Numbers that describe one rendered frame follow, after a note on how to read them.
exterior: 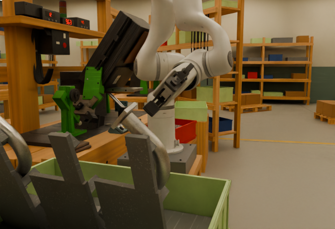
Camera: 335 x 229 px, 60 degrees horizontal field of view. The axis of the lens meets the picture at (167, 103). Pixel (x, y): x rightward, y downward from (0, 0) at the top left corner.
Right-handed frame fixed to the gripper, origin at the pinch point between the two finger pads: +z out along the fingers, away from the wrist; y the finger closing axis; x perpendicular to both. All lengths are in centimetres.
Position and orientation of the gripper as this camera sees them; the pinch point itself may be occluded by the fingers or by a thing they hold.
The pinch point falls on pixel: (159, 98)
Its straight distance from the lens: 66.5
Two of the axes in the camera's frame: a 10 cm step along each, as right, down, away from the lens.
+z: -4.0, 3.9, -8.3
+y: 5.6, -6.1, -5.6
